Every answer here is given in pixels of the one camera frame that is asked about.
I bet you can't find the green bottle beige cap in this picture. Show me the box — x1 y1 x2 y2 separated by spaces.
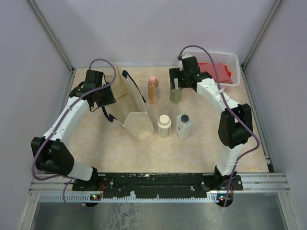
169 88 182 104

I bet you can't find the orange lotion bottle pink cap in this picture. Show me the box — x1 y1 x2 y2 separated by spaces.
148 76 159 104

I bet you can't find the beige canvas tote bag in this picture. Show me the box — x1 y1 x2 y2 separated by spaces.
102 65 154 141

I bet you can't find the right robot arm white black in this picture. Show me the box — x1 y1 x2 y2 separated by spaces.
169 55 253 190

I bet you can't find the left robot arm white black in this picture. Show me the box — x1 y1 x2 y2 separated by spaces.
31 69 116 190

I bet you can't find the red cloth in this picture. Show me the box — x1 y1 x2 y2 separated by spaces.
198 63 233 84

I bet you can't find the white plastic basket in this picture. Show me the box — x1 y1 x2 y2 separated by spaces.
183 48 241 88

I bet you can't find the white bottle grey cap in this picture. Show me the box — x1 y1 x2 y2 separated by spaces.
175 114 192 140

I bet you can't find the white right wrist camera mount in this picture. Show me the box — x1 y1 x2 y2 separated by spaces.
177 54 192 62

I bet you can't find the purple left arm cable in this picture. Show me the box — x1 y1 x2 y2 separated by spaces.
31 58 118 210

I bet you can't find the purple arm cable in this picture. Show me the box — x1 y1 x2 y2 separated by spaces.
31 58 118 210
177 45 261 208

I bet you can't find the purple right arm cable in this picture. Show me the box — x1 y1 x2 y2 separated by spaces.
177 45 261 208

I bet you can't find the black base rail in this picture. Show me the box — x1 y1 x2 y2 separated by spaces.
72 172 230 199

